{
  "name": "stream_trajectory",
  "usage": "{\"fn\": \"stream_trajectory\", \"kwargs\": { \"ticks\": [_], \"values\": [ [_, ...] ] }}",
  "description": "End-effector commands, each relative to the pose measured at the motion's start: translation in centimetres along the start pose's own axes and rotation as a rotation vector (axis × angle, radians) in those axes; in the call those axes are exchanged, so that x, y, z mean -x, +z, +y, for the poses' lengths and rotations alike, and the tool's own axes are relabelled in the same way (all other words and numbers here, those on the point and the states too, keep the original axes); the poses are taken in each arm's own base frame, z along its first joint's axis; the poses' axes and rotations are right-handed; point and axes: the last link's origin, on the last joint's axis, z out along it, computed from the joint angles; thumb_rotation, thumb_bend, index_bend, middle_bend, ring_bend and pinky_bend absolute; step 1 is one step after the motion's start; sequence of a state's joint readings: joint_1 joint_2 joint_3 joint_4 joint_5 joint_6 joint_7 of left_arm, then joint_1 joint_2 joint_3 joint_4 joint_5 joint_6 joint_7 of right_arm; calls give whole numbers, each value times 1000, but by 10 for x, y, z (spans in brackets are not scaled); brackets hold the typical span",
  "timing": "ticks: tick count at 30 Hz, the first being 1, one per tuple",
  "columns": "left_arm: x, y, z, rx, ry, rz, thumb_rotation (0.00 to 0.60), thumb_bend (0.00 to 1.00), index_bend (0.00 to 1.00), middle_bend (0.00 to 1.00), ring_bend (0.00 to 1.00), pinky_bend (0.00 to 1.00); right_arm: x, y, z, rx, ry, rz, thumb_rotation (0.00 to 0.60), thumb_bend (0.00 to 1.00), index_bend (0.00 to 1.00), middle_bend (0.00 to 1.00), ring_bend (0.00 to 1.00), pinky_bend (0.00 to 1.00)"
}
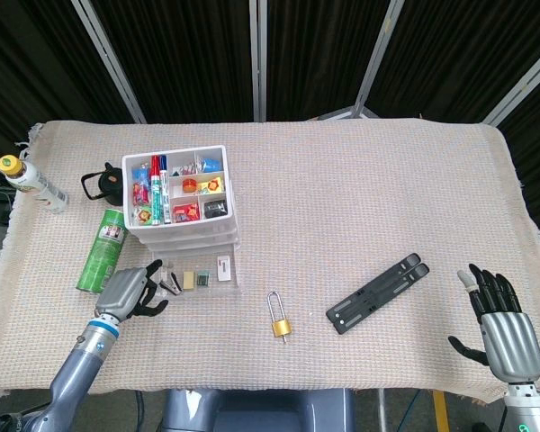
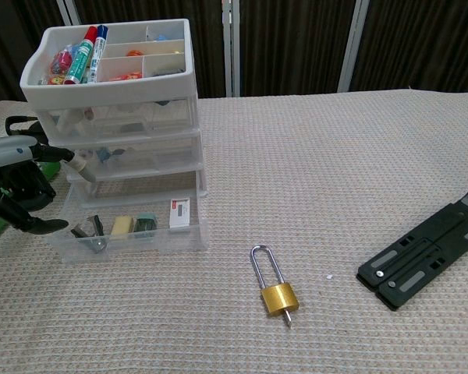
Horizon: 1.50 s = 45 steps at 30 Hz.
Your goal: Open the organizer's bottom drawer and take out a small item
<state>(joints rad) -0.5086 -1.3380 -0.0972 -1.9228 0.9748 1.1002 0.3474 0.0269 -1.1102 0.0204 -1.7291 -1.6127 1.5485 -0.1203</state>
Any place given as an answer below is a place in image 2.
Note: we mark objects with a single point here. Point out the black folding stand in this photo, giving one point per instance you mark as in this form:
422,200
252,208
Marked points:
413,265

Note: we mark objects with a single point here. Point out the translucent drawer with blue item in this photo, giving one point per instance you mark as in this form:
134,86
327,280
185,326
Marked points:
160,156

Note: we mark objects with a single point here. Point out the blue cap whiteboard marker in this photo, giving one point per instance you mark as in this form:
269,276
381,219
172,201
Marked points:
98,50

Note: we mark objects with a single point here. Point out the red candy packet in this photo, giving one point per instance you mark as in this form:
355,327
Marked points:
63,58

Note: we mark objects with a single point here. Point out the orange red flat item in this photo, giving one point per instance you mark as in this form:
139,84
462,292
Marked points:
126,76

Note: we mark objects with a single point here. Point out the red cap whiteboard marker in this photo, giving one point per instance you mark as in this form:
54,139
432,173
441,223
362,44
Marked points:
80,58

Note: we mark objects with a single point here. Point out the white plastic drawer organizer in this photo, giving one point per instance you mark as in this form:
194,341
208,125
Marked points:
109,89

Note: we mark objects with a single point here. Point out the blue clip item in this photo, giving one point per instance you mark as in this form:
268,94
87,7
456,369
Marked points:
105,154

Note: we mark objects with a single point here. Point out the translucent drawer with stationery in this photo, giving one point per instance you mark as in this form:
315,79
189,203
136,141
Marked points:
140,245

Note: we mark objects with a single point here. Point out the small orange round item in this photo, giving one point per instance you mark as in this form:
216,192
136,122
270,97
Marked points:
134,52

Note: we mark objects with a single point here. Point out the brass long shackle padlock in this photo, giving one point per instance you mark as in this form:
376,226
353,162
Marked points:
279,300

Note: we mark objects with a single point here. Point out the small silver key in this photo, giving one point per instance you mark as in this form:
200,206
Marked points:
287,319

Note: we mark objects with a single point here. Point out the beige waffle tablecloth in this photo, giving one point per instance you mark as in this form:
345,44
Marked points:
257,175

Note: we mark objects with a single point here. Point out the white staple box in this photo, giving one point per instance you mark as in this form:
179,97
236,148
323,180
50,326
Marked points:
179,212

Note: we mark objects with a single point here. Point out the black staple remover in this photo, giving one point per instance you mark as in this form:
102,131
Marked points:
91,228

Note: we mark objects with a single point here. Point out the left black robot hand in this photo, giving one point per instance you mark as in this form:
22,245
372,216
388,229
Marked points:
15,183

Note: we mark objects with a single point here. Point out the green pencil sharpener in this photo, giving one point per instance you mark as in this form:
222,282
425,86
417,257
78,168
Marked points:
145,226

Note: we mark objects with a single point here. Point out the white screen frame post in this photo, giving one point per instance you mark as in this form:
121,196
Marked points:
68,9
230,46
351,43

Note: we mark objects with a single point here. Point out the yellow eraser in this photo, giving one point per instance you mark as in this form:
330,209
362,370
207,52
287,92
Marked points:
121,226

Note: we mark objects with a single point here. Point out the translucent drawer with white clutter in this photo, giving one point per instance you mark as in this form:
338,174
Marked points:
164,117

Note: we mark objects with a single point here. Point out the small blue item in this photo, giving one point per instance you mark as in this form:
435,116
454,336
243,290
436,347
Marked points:
161,37

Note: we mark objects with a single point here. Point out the yellow red small sticker item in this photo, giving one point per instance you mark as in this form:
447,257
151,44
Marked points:
56,80

